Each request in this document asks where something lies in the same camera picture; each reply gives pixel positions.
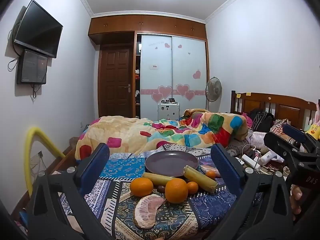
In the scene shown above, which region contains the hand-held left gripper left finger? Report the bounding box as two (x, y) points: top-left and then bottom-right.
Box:
(26, 142), (118, 240)

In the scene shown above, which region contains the pink sweet potato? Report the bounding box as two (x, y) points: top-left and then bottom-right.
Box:
(199, 164), (220, 177)

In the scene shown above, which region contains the patterned blue bedsheet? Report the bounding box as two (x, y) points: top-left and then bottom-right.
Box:
(57, 142), (265, 240)

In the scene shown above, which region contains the striped cloth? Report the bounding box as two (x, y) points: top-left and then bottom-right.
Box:
(270, 120), (290, 137)

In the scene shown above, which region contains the large orange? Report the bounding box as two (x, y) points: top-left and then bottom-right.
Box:
(164, 178), (188, 204)
(129, 177), (154, 197)

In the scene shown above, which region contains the peeled pomelo segment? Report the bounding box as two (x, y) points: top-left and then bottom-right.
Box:
(133, 194), (165, 230)

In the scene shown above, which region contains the white bottle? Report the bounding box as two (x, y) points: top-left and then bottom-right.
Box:
(259, 150), (273, 165)

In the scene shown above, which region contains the small black wall monitor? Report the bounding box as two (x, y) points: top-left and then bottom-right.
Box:
(16, 49), (48, 85)

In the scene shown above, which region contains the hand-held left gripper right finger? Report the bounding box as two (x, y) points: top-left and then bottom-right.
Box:
(210, 143), (294, 240)

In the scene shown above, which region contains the colourful patchwork blanket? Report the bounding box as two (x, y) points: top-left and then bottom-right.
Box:
(75, 108), (250, 161)

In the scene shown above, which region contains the white power strip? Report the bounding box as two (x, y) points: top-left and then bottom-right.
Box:
(241, 154), (262, 171)

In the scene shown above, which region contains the yellow plush toy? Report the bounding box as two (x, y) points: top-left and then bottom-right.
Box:
(306, 120), (320, 140)

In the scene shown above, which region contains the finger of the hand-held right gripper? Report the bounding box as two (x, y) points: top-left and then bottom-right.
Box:
(282, 124), (320, 155)
(264, 131), (309, 170)

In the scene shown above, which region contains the pink cloth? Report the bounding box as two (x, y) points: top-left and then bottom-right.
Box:
(251, 131), (269, 147)

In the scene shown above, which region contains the purple plate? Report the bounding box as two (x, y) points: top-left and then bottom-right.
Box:
(145, 151), (199, 178)

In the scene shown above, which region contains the person's right hand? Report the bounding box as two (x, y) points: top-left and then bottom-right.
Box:
(290, 185), (304, 215)

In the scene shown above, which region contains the standing electric fan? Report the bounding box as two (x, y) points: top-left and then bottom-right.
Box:
(205, 77), (223, 111)

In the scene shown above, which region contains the brown wooden door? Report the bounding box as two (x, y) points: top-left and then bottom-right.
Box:
(98, 45), (133, 118)

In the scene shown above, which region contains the black backpack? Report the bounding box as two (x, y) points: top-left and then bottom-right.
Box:
(250, 109), (275, 132)

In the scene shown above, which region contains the wooden bed headboard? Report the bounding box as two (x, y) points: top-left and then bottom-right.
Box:
(230, 90), (318, 130)

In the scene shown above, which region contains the wardrobe with heart stickers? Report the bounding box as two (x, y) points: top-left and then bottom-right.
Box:
(135, 31), (209, 120)

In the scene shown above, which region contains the black cable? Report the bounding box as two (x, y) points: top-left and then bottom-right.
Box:
(7, 56), (20, 72)
(31, 84), (42, 100)

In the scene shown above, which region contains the wooden overhead cabinet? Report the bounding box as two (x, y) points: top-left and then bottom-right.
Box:
(88, 14), (207, 45)

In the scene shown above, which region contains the black wall television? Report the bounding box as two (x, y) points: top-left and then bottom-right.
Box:
(13, 0), (63, 59)

